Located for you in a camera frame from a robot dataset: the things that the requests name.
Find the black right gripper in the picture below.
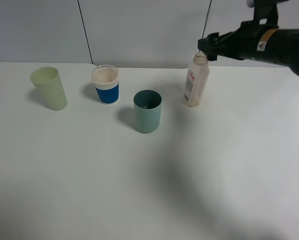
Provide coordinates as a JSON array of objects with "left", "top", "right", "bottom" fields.
[{"left": 197, "top": 20, "right": 280, "bottom": 62}]

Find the clear plastic drink bottle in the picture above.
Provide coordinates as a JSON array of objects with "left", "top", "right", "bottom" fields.
[{"left": 183, "top": 52, "right": 210, "bottom": 107}]

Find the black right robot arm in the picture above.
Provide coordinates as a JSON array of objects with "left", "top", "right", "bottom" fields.
[{"left": 197, "top": 21, "right": 299, "bottom": 76}]

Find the teal plastic cup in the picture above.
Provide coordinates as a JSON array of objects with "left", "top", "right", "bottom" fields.
[{"left": 133, "top": 89, "right": 162, "bottom": 134}]

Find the blue and white cup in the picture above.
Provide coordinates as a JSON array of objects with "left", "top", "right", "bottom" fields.
[{"left": 91, "top": 64, "right": 120, "bottom": 105}]

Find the pale green plastic cup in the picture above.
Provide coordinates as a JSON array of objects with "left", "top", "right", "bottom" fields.
[{"left": 29, "top": 66, "right": 68, "bottom": 111}]

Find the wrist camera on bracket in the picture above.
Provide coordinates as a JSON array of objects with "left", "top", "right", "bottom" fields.
[{"left": 246, "top": 0, "right": 289, "bottom": 25}]

